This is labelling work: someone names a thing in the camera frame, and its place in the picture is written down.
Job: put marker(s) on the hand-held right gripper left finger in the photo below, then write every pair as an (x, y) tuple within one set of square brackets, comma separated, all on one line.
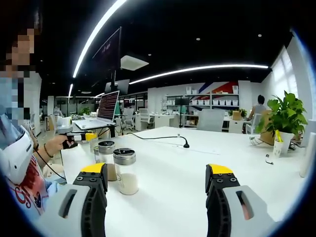
[(92, 212)]

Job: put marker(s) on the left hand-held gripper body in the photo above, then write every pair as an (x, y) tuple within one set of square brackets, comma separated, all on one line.
[(65, 126)]

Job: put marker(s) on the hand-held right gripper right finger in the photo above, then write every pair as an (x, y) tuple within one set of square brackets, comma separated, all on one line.
[(217, 214)]

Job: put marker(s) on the small seasoning bottle white powder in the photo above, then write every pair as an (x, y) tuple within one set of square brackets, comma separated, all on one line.
[(92, 145)]

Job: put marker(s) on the tall seasoning bottle brown powder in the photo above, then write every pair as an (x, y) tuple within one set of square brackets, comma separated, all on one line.
[(108, 148)]

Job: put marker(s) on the tall seasoning bottle white powder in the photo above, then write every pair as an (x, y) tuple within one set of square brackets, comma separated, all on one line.
[(126, 182)]

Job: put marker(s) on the person's left hand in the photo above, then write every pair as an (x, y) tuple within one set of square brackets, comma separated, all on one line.
[(56, 145)]

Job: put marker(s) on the white laptop stand table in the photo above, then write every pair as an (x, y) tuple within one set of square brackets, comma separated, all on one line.
[(93, 124)]

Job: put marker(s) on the small background green plant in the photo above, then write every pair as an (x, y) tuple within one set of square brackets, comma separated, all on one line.
[(85, 111)]

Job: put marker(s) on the silver laptop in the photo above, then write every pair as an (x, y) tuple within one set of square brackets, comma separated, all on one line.
[(108, 106)]

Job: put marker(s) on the white mesh office chair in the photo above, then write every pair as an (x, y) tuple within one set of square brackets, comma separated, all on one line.
[(146, 118), (128, 118)]

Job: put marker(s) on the white chest-worn device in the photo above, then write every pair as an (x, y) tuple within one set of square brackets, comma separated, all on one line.
[(14, 153)]

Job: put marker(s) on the small tilted dark screen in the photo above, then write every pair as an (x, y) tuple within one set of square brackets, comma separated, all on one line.
[(118, 86)]

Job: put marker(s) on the operator person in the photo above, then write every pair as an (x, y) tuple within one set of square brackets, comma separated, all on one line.
[(32, 195)]

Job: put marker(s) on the white ceiling air vent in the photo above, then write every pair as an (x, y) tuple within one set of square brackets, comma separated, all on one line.
[(134, 63)]

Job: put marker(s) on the white paper cup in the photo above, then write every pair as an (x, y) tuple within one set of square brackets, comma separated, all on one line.
[(277, 148)]

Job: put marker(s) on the brown cardboard box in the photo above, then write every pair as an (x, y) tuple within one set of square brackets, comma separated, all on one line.
[(266, 135)]

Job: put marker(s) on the grey office chair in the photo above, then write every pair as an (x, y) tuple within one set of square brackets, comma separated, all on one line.
[(211, 121)]

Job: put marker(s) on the long curved ceiling light strip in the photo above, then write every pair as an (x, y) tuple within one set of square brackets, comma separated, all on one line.
[(93, 32)]

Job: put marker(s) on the small black monitor on stand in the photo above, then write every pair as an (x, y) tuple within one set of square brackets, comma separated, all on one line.
[(182, 100)]

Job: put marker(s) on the row of white storage bins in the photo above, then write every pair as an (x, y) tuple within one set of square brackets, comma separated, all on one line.
[(214, 102)]

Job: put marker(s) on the grey shelf unit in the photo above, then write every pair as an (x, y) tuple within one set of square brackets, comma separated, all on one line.
[(210, 98)]

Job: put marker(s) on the potted green plant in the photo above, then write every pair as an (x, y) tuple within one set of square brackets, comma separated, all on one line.
[(286, 113)]

